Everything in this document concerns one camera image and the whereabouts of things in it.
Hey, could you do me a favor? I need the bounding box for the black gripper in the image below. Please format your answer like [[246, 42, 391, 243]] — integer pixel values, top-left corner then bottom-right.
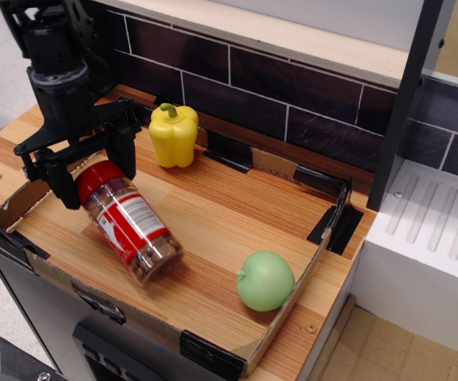
[[14, 85, 141, 210]]

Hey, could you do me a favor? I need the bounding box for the red-capped spice bottle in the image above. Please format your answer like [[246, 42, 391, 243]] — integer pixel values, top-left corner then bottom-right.
[[75, 160, 183, 286]]

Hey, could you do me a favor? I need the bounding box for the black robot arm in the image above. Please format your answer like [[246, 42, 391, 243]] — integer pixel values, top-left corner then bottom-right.
[[0, 1, 144, 210]]

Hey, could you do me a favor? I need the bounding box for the yellow toy bell pepper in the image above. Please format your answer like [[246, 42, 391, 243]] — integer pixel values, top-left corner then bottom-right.
[[148, 103, 198, 168]]

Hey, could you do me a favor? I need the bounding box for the black oven control panel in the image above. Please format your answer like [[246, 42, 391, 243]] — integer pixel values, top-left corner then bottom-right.
[[71, 321, 162, 381]]

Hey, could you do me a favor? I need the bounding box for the green toy apple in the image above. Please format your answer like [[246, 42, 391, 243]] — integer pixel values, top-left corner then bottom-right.
[[237, 250, 295, 312]]

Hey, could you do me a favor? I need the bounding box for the light wooden shelf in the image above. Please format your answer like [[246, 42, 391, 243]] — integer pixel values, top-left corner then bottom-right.
[[103, 1, 409, 89]]

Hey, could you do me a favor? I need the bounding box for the white toy sink drainboard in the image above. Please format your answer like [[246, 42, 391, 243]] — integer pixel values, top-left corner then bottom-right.
[[352, 73, 458, 351]]

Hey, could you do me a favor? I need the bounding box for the dark vertical post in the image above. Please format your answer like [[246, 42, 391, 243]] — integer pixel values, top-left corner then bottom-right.
[[367, 1, 443, 211]]

